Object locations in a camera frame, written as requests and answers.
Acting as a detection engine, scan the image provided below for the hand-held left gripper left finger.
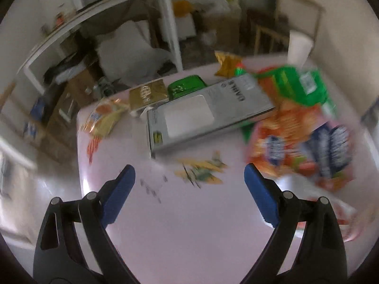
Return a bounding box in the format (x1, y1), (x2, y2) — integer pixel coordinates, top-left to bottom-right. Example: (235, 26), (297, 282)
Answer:
(33, 164), (140, 284)

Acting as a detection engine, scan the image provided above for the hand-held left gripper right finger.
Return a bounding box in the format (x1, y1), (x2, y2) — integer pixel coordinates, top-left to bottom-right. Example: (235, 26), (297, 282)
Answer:
(240, 163), (347, 284)

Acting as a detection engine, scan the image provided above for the yellow snack packet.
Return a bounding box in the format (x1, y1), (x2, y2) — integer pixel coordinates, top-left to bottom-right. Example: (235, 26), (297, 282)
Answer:
(81, 98), (129, 138)

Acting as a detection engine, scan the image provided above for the grey box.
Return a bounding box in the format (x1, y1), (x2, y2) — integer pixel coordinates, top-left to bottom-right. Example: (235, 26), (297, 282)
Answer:
(146, 74), (276, 159)

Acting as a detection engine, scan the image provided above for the large green snack packet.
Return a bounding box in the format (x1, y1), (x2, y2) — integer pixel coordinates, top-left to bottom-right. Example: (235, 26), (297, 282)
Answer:
(240, 65), (338, 142)

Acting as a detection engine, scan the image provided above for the orange snack packet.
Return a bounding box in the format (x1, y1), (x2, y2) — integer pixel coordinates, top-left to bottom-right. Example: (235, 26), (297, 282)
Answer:
(246, 106), (356, 191)

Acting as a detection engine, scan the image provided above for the gold box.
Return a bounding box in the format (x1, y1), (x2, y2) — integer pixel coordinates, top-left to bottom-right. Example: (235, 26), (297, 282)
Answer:
(129, 78), (169, 117)

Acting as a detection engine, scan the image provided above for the cardboard box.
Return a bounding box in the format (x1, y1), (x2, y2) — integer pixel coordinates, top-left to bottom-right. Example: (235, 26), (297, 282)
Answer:
(67, 68), (101, 107)

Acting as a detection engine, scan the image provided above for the small green packet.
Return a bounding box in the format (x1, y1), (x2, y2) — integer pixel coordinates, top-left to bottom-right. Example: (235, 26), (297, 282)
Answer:
(167, 75), (208, 99)

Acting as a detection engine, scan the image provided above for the golden crumpled wrapper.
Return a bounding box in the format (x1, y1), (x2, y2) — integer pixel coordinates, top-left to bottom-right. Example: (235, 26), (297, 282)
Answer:
(215, 51), (243, 77)

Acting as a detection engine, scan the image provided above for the white plastic bag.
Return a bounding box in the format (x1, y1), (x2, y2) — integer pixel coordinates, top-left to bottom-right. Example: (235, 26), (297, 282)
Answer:
(98, 24), (175, 80)

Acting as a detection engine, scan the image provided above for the white paper cup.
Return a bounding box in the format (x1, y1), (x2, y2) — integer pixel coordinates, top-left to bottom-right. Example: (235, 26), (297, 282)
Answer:
(287, 31), (314, 71)

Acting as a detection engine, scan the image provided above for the wooden chair with dark seat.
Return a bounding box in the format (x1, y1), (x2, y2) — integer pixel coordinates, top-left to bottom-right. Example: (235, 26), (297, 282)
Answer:
(252, 0), (325, 55)

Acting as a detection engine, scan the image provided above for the orange plastic bag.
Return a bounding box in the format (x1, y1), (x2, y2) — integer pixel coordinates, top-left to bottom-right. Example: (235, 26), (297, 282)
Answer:
(173, 0), (193, 17)

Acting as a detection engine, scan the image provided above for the white frame desk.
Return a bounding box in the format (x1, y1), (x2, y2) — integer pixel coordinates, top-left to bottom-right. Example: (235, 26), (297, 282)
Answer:
(18, 0), (184, 95)

